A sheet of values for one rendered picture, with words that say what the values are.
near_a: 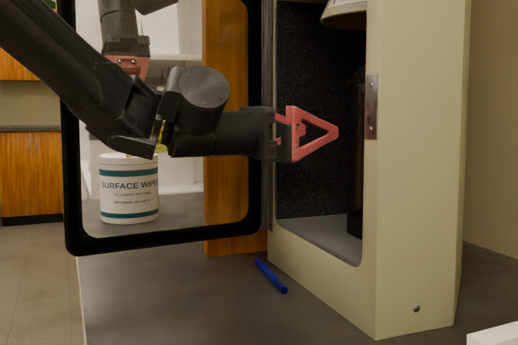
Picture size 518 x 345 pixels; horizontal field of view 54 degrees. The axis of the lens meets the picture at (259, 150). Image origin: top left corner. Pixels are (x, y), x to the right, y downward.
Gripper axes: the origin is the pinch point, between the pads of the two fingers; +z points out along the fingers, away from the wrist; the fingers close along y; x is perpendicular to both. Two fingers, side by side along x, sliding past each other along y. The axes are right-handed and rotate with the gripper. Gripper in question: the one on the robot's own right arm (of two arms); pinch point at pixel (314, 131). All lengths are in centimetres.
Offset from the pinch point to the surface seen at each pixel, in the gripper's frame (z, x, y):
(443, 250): 9.1, 13.5, -15.1
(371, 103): -0.1, -3.6, -13.9
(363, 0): 3.3, -16.2, -6.5
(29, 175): -72, 62, 485
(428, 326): 7.2, 22.3, -15.0
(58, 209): -47, 98, 486
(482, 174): 42.5, 9.9, 14.3
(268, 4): -0.5, -19.7, 15.7
